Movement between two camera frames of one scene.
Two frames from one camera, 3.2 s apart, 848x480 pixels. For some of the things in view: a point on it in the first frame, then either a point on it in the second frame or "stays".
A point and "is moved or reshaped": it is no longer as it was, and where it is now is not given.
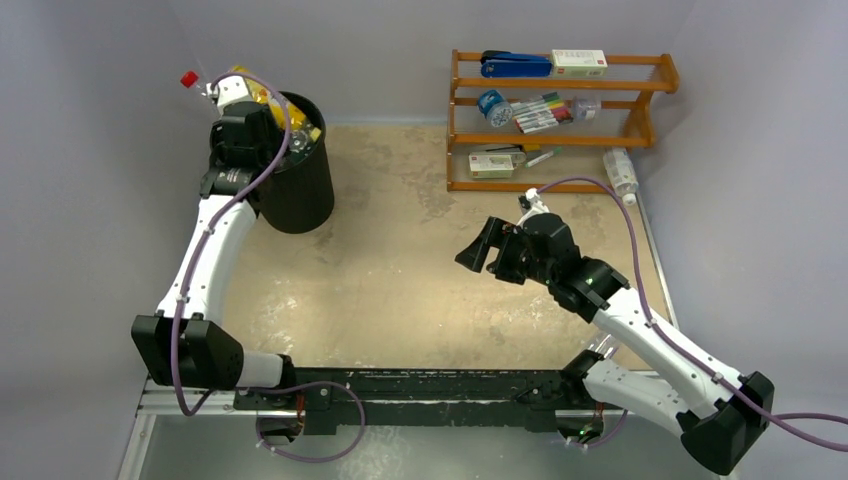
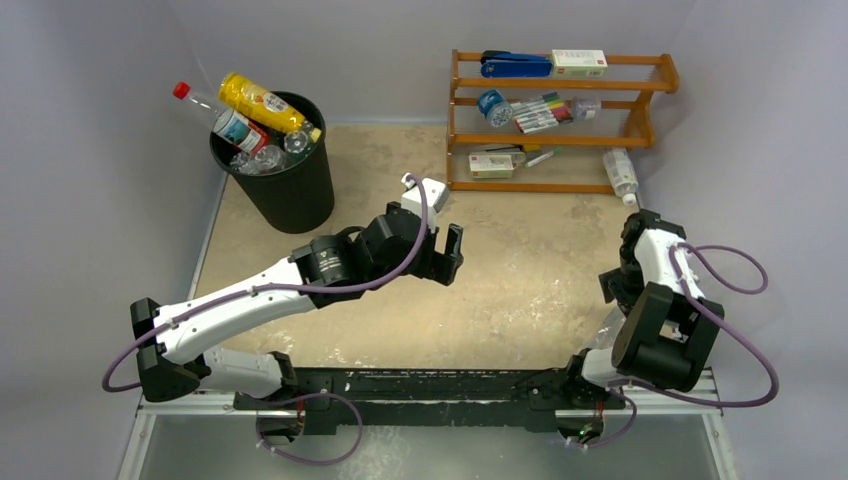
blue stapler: (497, 64) stays
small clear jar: (584, 109) stays
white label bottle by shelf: (622, 173) stays
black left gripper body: (275, 146) -> (435, 266)
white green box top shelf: (578, 62) stays
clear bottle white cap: (299, 141) is moved or reshaped
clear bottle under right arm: (606, 345) stays
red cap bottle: (190, 79) is moved or reshaped
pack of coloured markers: (533, 114) stays
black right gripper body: (506, 250) -> (613, 288)
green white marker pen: (556, 151) stays
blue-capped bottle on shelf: (493, 106) stays
